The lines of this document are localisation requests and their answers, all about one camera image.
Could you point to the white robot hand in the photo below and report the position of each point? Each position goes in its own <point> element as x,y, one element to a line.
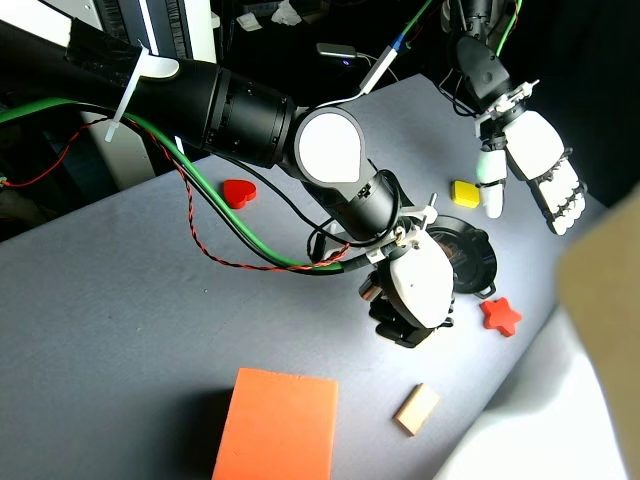
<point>535,145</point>
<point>420,285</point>

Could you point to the black cast iron pan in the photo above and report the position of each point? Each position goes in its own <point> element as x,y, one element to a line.
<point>475,265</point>

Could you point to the yellow block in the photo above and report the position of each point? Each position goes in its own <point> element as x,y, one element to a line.
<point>466,194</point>

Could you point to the red star block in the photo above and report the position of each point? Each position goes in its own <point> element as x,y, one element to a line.
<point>500,317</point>

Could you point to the tan wooden block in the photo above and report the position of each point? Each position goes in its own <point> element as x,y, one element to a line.
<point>416,410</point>

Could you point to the tan cardboard panel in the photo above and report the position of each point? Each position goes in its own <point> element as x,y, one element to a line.
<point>605,280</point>

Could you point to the white usb adapter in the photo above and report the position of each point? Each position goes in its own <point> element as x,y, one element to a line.
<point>380,70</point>

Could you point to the large orange block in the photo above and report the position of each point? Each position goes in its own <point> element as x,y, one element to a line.
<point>277,425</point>

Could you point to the red heart block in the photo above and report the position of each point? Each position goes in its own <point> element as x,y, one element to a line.
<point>239,192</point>

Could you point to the silver hub device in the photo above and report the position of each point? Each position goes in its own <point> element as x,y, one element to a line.
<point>336,50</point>

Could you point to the crumpled white paper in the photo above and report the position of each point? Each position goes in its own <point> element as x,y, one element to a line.
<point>286,14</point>

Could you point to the grey table cloth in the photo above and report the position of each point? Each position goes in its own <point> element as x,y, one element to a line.
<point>125,325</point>

